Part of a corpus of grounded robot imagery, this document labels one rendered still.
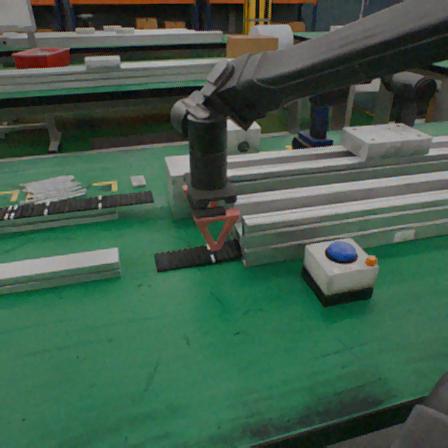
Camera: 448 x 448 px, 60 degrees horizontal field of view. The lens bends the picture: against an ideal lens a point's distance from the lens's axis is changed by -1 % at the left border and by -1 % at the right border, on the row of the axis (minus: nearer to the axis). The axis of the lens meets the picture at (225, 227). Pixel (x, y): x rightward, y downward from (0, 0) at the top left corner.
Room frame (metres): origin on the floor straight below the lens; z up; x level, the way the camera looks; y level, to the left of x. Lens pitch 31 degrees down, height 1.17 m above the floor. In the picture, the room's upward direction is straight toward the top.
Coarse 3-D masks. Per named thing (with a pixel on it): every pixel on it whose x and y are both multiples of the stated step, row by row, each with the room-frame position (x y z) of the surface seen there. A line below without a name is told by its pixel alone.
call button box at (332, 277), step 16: (336, 240) 0.51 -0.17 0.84; (352, 240) 0.51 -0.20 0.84; (304, 256) 0.49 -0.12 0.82; (320, 256) 0.46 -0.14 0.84; (304, 272) 0.49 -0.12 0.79; (320, 272) 0.44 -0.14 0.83; (336, 272) 0.43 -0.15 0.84; (352, 272) 0.43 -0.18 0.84; (368, 272) 0.43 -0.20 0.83; (320, 288) 0.44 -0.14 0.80; (336, 288) 0.42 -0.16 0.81; (352, 288) 0.43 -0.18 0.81; (368, 288) 0.44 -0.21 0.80; (336, 304) 0.42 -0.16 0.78
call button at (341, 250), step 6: (330, 246) 0.47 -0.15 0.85; (336, 246) 0.47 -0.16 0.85; (342, 246) 0.47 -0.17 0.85; (348, 246) 0.47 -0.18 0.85; (330, 252) 0.46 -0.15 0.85; (336, 252) 0.46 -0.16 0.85; (342, 252) 0.45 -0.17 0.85; (348, 252) 0.46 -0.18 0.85; (354, 252) 0.46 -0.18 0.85; (336, 258) 0.45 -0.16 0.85; (342, 258) 0.45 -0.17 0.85; (348, 258) 0.45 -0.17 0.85
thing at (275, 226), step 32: (288, 192) 0.63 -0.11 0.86; (320, 192) 0.63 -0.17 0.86; (352, 192) 0.64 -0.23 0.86; (384, 192) 0.66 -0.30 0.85; (416, 192) 0.68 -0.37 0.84; (256, 224) 0.52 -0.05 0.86; (288, 224) 0.53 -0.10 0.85; (320, 224) 0.56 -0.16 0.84; (352, 224) 0.56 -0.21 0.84; (384, 224) 0.58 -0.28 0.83; (416, 224) 0.61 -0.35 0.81; (256, 256) 0.52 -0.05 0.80; (288, 256) 0.53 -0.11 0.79
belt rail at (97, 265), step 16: (64, 256) 0.51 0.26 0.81; (80, 256) 0.51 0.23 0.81; (96, 256) 0.51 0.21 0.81; (112, 256) 0.51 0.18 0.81; (0, 272) 0.46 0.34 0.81; (16, 272) 0.46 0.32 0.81; (32, 272) 0.46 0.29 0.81; (48, 272) 0.47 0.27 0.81; (64, 272) 0.47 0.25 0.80; (80, 272) 0.48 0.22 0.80; (96, 272) 0.49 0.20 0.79; (112, 272) 0.49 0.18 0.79; (0, 288) 0.45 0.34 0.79; (16, 288) 0.45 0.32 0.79; (32, 288) 0.46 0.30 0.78
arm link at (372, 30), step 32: (416, 0) 0.41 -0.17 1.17; (352, 32) 0.44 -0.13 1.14; (384, 32) 0.40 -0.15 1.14; (416, 32) 0.38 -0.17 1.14; (256, 64) 0.52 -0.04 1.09; (288, 64) 0.49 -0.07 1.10; (320, 64) 0.45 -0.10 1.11; (352, 64) 0.42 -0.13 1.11; (384, 64) 0.41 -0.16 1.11; (416, 64) 0.39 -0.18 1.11; (224, 96) 0.54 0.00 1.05; (256, 96) 0.52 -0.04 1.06; (288, 96) 0.49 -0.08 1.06
